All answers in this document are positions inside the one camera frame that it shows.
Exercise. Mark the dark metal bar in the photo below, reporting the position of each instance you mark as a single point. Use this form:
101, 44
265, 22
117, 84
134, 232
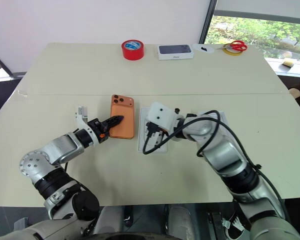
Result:
0, 63

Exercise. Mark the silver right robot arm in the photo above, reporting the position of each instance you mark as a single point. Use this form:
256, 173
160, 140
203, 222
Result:
222, 150

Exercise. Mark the yellow tape roll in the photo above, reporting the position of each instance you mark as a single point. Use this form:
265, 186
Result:
230, 53

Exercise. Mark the dark rounded robot body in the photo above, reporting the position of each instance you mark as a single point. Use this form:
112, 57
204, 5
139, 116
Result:
130, 236

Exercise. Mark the red tape roll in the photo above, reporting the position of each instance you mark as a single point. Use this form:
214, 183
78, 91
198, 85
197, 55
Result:
132, 55

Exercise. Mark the black window frame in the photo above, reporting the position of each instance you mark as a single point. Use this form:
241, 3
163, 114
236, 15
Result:
207, 20

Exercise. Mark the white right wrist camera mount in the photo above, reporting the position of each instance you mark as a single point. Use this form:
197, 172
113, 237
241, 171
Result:
161, 115

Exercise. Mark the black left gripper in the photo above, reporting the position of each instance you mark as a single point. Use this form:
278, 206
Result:
100, 128

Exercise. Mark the light wooden round piece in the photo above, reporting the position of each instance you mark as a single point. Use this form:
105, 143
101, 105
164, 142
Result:
295, 93

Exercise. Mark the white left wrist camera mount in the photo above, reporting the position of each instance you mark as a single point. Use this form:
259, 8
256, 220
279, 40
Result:
83, 117

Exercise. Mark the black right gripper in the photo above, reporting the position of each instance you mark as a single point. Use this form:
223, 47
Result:
155, 128

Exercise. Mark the white box with phone print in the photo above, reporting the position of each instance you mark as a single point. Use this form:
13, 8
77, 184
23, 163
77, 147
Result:
175, 57

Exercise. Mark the white phone box base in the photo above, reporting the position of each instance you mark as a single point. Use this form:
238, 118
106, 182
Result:
142, 125

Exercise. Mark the orange smartphone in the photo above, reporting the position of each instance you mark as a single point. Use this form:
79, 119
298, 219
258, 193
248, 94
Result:
125, 125

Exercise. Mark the black white patterned object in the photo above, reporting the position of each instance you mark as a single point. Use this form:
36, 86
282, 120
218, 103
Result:
236, 226

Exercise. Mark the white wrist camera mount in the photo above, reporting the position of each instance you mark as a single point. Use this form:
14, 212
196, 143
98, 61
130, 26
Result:
83, 117
161, 115

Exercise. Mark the grey rounded leg cover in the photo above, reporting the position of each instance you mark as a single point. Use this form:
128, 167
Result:
112, 220
177, 220

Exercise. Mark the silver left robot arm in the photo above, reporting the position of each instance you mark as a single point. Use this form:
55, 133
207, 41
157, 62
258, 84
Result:
62, 147

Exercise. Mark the white oval plastic piece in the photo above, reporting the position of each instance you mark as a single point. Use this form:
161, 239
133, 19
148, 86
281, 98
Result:
197, 47

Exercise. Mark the yellow sponge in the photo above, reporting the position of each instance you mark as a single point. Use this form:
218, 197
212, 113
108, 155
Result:
287, 62

